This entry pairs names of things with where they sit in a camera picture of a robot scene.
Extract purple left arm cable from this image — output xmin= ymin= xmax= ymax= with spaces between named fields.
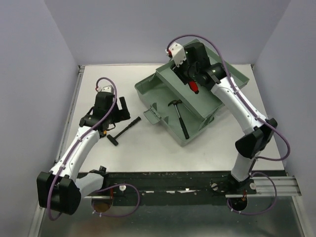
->
xmin=46 ymin=78 xmax=118 ymax=220

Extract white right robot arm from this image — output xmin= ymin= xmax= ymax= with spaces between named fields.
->
xmin=166 ymin=42 xmax=277 ymax=194

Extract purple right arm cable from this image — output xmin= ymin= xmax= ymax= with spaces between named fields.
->
xmin=166 ymin=34 xmax=290 ymax=216

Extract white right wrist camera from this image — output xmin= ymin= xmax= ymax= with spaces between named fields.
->
xmin=165 ymin=42 xmax=187 ymax=67

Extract aluminium frame rail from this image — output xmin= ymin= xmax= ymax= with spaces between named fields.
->
xmin=249 ymin=176 xmax=302 ymax=197

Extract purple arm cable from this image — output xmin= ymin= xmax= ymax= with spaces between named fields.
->
xmin=166 ymin=34 xmax=290 ymax=216
xmin=46 ymin=78 xmax=118 ymax=220

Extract black handled pliers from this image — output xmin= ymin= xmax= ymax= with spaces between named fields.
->
xmin=107 ymin=117 xmax=141 ymax=146

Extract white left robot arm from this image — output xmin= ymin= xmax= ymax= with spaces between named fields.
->
xmin=37 ymin=86 xmax=130 ymax=215

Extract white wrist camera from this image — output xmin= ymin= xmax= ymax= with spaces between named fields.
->
xmin=165 ymin=42 xmax=187 ymax=67
xmin=95 ymin=85 xmax=115 ymax=94

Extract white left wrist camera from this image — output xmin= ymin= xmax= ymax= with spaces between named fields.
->
xmin=95 ymin=85 xmax=115 ymax=94

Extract small steel claw hammer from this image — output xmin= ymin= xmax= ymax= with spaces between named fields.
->
xmin=168 ymin=100 xmax=190 ymax=140

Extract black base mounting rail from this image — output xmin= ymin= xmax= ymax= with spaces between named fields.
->
xmin=89 ymin=171 xmax=256 ymax=206

